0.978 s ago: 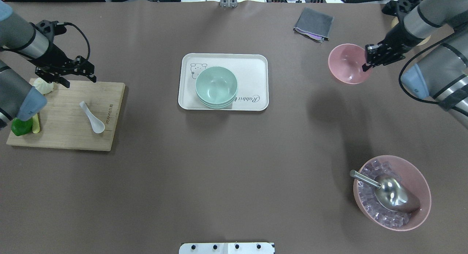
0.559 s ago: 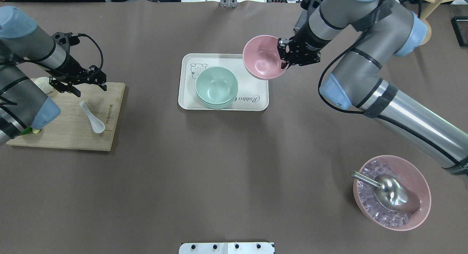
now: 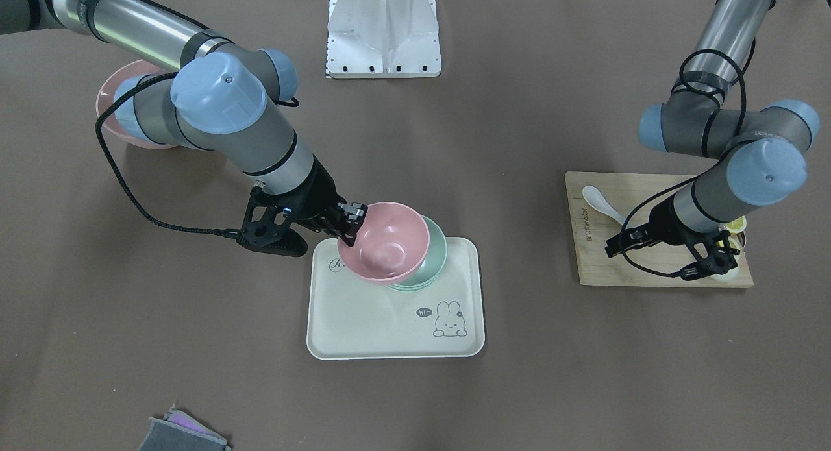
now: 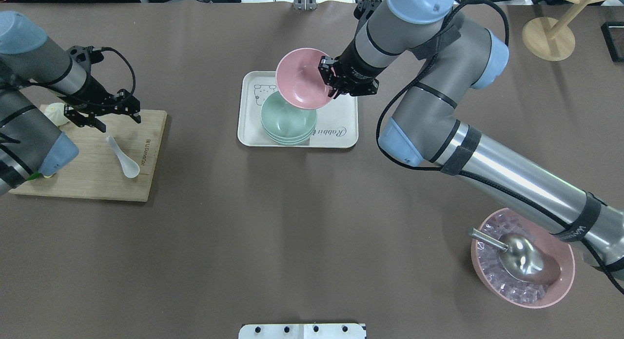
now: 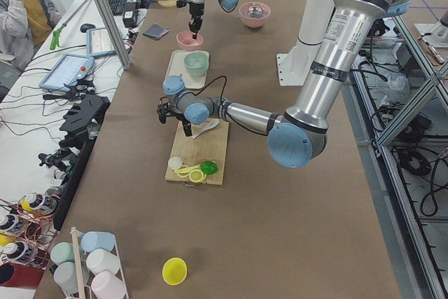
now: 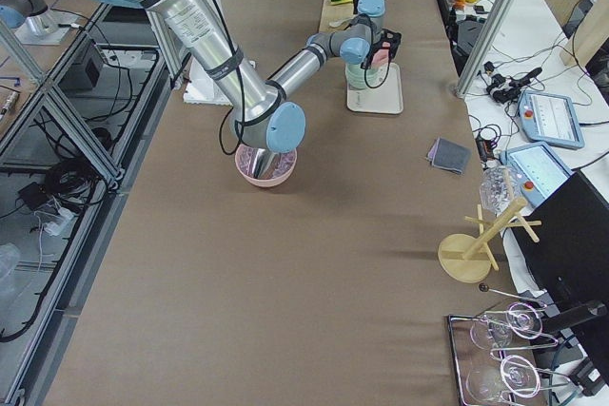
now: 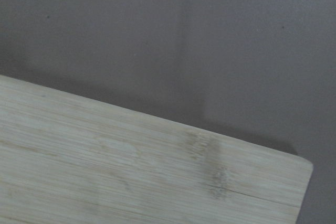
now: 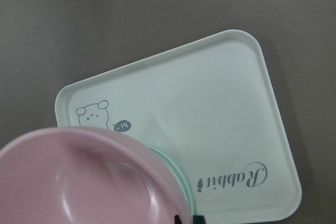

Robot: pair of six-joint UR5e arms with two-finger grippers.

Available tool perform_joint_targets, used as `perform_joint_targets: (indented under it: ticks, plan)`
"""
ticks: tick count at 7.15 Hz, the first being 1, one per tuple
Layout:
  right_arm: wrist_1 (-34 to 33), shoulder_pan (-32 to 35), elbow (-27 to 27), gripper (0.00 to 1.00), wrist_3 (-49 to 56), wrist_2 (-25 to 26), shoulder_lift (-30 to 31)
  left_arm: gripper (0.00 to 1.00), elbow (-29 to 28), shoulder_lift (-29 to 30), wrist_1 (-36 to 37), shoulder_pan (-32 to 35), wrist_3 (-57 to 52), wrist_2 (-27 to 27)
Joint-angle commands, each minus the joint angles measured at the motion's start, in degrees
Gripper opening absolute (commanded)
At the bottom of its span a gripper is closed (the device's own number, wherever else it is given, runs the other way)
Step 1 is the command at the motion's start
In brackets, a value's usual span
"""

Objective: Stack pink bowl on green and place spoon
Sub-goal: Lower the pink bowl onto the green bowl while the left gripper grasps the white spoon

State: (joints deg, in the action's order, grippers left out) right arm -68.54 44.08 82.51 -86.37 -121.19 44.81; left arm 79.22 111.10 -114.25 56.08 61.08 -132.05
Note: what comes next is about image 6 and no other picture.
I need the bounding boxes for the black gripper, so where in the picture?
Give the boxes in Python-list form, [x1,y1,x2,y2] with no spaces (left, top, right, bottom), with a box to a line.
[362,29,402,68]

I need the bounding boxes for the white plastic spoon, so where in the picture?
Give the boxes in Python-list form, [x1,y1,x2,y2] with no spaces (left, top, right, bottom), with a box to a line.
[327,17,352,29]

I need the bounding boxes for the large pink bowl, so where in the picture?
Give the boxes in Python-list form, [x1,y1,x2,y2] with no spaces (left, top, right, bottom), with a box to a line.
[234,145,297,188]

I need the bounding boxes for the green stacked bowls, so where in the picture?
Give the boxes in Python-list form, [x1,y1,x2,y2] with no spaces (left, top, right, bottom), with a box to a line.
[344,64,386,89]

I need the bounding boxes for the wooden cutting board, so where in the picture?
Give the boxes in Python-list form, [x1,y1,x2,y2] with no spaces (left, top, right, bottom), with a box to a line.
[318,0,354,32]

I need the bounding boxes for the cream serving tray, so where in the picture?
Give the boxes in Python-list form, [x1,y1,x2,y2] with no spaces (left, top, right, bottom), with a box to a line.
[346,64,403,115]

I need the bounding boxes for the black tool holder stand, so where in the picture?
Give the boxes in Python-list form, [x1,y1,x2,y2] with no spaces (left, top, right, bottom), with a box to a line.
[446,6,490,74]

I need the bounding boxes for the blue teach pendant tablet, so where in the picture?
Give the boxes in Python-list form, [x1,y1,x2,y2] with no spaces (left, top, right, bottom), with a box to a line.
[518,90,585,149]

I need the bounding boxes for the clear glass jar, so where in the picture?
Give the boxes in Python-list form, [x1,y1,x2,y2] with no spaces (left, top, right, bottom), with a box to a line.
[480,165,521,214]

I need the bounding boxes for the wooden mug tree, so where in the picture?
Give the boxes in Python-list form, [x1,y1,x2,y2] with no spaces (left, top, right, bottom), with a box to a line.
[438,194,541,283]

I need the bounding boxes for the black computer monitor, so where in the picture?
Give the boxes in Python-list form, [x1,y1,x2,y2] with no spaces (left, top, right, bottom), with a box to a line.
[525,170,609,326]

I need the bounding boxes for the clear wine glass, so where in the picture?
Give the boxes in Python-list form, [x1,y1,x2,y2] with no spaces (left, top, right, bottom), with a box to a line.
[470,301,542,350]
[465,355,540,405]

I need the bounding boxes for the wine glass rack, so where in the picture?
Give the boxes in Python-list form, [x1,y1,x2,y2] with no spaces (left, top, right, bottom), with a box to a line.
[446,301,572,405]

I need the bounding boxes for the aluminium frame post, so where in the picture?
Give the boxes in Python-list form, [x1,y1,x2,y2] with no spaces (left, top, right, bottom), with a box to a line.
[455,0,515,99]

